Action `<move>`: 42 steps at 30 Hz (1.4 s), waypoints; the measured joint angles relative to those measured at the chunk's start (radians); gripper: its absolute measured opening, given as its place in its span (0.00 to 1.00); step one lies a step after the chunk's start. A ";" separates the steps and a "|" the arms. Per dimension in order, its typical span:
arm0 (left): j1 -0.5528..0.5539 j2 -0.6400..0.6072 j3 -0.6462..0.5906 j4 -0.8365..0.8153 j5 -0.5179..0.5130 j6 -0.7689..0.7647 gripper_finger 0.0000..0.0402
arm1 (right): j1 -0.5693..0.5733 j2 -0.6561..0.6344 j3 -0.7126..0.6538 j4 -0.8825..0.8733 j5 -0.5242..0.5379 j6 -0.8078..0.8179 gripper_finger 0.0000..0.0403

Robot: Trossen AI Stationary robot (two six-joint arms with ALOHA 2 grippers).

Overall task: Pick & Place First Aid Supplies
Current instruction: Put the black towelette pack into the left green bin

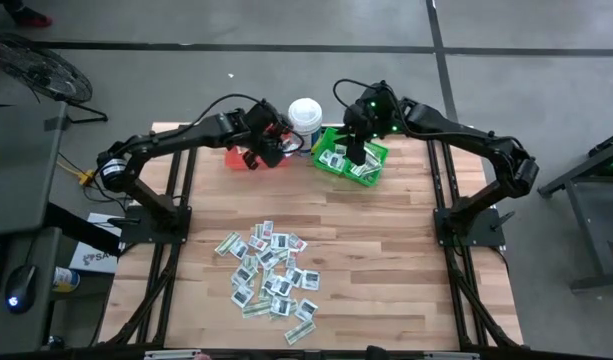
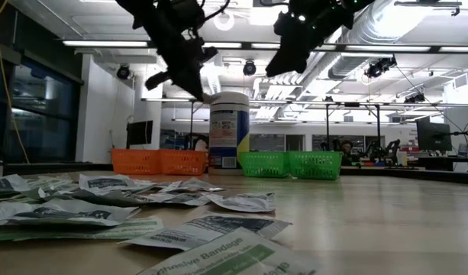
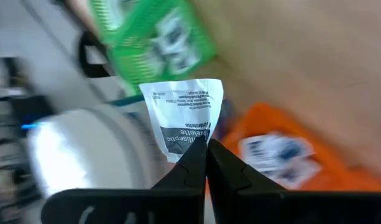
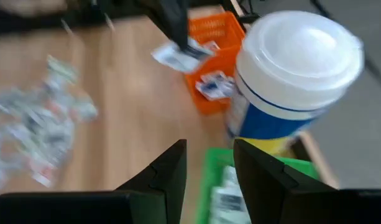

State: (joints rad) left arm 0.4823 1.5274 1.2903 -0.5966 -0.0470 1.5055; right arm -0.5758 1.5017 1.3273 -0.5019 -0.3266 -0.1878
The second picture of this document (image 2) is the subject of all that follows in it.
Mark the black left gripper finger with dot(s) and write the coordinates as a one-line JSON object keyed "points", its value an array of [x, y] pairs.
{"points": [[191, 86]]}

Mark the orange plastic mesh basket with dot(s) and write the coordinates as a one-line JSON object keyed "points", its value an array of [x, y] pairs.
{"points": [[183, 162], [136, 162]]}

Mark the white antiseptic towelette packet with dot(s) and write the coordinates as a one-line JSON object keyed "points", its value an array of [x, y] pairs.
{"points": [[249, 202], [4, 185], [104, 198], [107, 182], [180, 198], [65, 214], [62, 179], [218, 229]]}

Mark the black desk monitor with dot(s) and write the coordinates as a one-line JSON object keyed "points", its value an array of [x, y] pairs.
{"points": [[434, 135]]}

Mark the white disinfecting wipes canister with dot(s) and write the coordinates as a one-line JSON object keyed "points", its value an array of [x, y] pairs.
{"points": [[229, 133]]}

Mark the black ceiling camera rig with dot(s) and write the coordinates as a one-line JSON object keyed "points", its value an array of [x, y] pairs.
{"points": [[415, 98], [380, 66]]}

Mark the green plastic mesh basket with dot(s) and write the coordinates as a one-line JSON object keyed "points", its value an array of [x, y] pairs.
{"points": [[264, 164], [314, 166]]}

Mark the round pendant lamp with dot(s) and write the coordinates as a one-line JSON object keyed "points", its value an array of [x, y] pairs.
{"points": [[224, 23]]}

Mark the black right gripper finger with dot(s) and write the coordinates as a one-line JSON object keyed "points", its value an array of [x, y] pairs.
{"points": [[289, 61]]}

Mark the black background gantry frame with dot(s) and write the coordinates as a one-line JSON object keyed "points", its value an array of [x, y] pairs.
{"points": [[327, 126]]}

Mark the black background robot arm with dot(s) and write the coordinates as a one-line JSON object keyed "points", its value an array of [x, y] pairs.
{"points": [[388, 151]]}

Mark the black round ceiling fixture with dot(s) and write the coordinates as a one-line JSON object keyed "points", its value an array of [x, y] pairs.
{"points": [[249, 68], [123, 72]]}

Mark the long ceiling light strip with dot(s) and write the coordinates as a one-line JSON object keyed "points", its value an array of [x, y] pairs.
{"points": [[104, 44], [459, 49], [266, 46], [388, 48], [224, 45]]}

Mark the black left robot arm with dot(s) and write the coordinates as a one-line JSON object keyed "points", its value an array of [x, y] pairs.
{"points": [[161, 9]]}

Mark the black framed window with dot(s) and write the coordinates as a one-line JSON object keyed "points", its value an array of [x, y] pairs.
{"points": [[39, 126]]}

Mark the black wall monitor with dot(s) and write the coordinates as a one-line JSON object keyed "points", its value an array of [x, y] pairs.
{"points": [[139, 133]]}

